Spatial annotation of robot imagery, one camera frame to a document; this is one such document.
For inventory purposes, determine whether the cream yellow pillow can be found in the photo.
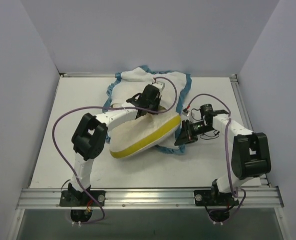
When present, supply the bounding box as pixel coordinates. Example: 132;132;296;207
106;110;184;159

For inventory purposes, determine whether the blue white pillowcase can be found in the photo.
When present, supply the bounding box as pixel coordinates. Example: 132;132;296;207
103;64;193;156

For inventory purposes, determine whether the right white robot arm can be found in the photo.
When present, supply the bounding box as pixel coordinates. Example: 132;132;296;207
175;104;272;205

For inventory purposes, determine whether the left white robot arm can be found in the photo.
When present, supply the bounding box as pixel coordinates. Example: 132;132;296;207
68;82;164;206

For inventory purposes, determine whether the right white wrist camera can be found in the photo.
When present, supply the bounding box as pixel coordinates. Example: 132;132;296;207
181;108;195;122

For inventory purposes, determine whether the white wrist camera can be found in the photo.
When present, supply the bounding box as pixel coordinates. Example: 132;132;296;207
152;81;165;93
181;108;195;122

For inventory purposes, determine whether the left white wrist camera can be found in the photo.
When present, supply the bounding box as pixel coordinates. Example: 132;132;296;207
152;81;165;93

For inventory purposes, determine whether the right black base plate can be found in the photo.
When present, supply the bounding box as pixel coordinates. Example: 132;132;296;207
193;188;239;207

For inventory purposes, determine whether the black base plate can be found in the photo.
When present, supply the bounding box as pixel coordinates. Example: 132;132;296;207
59;190;106;207
193;188;239;207

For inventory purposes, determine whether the front aluminium rail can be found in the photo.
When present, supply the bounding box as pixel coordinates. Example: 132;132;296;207
16;187;284;210

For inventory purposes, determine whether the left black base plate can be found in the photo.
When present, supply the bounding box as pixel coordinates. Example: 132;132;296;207
59;190;106;207

